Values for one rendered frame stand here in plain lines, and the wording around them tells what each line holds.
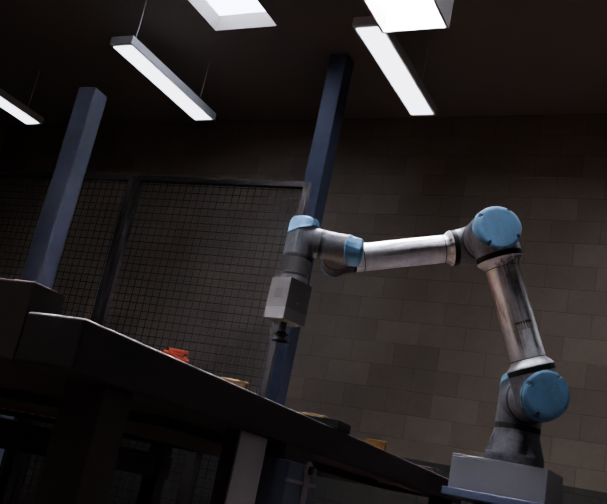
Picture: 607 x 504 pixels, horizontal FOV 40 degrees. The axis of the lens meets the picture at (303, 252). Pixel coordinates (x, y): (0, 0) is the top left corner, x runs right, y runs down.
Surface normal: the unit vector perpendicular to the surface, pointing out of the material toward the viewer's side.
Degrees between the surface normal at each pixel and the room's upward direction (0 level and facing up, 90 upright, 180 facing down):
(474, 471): 90
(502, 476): 90
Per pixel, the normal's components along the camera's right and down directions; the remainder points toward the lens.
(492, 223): 0.04, -0.37
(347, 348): -0.41, -0.33
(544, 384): 0.09, -0.11
